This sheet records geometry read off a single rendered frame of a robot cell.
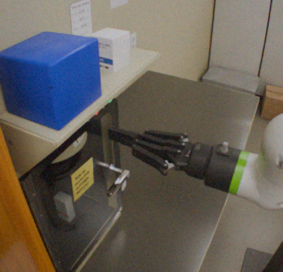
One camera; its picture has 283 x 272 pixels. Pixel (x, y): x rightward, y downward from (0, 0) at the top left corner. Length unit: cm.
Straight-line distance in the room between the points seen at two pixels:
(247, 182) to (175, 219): 45
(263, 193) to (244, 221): 169
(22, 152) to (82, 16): 26
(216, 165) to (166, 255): 41
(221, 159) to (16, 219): 38
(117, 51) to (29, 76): 19
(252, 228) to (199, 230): 129
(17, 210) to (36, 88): 15
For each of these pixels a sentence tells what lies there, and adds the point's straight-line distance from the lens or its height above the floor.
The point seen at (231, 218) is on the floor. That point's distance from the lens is 225.
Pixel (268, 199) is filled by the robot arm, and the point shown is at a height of 132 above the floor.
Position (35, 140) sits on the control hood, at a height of 150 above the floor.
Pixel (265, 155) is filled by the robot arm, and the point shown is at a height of 142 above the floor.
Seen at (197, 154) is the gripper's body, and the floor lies 134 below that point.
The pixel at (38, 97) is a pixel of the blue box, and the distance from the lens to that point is 37.
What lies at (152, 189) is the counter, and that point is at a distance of 107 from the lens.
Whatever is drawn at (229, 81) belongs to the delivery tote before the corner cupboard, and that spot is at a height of 33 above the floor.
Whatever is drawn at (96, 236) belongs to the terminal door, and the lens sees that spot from 85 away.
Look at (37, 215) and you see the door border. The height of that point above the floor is 129.
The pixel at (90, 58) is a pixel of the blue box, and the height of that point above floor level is 158.
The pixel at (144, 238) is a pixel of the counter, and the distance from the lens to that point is 94.
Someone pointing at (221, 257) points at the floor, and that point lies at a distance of 205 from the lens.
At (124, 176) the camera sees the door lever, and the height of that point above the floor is 121.
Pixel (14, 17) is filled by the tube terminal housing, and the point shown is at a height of 163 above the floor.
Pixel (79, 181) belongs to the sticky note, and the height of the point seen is 127.
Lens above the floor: 173
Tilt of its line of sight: 36 degrees down
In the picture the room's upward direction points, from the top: straight up
